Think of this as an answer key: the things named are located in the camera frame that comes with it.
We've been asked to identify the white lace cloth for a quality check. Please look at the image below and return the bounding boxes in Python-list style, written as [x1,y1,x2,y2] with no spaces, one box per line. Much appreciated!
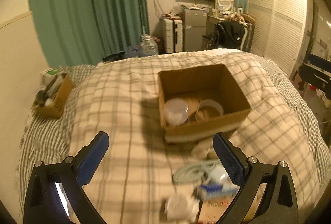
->
[164,195,200,223]

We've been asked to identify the grey tape roll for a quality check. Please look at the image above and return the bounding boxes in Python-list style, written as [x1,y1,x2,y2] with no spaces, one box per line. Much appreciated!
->
[195,99,224,122]

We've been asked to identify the clear plastic water bottle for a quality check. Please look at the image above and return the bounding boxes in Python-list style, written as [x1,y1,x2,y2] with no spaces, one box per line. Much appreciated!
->
[163,98,188,126]

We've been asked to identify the blue white tissue pack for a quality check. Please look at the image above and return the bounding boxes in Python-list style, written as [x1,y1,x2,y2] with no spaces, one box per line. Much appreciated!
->
[196,183,240,201]

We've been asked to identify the brown rectangular carton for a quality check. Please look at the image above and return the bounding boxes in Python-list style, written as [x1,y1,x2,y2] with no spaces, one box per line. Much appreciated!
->
[196,198,259,224]

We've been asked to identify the white louvered wardrobe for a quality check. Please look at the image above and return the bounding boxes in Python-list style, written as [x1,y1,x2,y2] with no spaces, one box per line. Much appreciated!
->
[247,0,307,76]

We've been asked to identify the small cardboard box with items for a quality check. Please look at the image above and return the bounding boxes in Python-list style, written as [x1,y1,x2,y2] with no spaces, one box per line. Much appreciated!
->
[31,68,75,119]

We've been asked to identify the open cardboard box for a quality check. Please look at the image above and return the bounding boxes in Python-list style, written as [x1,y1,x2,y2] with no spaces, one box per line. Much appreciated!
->
[158,64,251,143]

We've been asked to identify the black jacket on chair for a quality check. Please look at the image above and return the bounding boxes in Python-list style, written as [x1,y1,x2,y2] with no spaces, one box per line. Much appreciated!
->
[209,21,245,49]

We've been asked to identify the silver mini fridge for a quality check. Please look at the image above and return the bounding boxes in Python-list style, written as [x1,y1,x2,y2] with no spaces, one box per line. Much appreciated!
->
[181,8,207,52]

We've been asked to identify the white suitcase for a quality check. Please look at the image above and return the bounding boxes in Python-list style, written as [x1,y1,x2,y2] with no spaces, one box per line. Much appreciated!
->
[162,19,183,53]

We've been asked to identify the large water jug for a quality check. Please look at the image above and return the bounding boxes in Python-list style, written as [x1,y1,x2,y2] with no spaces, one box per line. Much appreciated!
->
[140,26,158,56]

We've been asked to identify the large green curtain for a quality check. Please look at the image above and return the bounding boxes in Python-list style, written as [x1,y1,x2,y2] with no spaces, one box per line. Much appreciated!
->
[29,0,149,67]

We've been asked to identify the coiled white cable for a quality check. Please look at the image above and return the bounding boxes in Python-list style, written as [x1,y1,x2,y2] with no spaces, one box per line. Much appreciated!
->
[171,158,222,186]

